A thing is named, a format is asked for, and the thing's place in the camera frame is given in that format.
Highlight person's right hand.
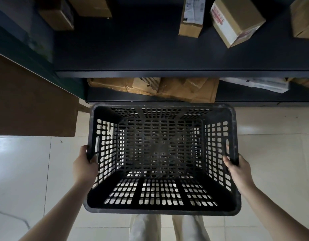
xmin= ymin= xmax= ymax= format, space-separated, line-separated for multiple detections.
xmin=222 ymin=154 xmax=257 ymax=193

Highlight person's left hand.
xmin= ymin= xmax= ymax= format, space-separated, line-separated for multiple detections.
xmin=72 ymin=145 xmax=99 ymax=184

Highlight black perforated plastic crate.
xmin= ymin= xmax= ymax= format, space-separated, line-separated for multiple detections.
xmin=83 ymin=102 xmax=242 ymax=216

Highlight person's left forearm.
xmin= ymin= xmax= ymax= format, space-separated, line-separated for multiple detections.
xmin=19 ymin=179 xmax=93 ymax=241

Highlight person's right forearm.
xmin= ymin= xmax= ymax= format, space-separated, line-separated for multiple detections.
xmin=241 ymin=185 xmax=309 ymax=241

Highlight flat white printed box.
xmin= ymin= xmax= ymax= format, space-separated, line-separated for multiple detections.
xmin=221 ymin=77 xmax=290 ymax=94

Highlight large brown cardboard panel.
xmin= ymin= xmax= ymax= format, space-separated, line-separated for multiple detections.
xmin=0 ymin=51 xmax=80 ymax=137

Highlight person's beige trousers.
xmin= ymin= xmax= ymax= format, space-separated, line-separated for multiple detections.
xmin=129 ymin=214 xmax=210 ymax=241

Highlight crumpled flattened cardboard packaging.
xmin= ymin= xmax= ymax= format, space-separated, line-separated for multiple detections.
xmin=87 ymin=77 xmax=219 ymax=103

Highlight brown cardboard box taped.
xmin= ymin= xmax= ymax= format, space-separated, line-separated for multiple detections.
xmin=286 ymin=78 xmax=309 ymax=91

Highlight dark metal shelving unit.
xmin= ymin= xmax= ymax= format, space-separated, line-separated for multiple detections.
xmin=0 ymin=0 xmax=309 ymax=107

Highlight cardboard box red white label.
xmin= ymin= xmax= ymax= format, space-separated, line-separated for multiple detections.
xmin=210 ymin=0 xmax=266 ymax=49

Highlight tall cardboard box white label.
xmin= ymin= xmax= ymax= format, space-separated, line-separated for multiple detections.
xmin=178 ymin=0 xmax=206 ymax=38

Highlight brown cardboard box dark side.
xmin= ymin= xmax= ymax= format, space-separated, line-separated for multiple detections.
xmin=36 ymin=0 xmax=75 ymax=31

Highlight small brown cardboard box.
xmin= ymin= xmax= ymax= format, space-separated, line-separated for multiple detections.
xmin=67 ymin=0 xmax=113 ymax=18

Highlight plain brown cardboard box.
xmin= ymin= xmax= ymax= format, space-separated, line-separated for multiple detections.
xmin=289 ymin=0 xmax=309 ymax=39

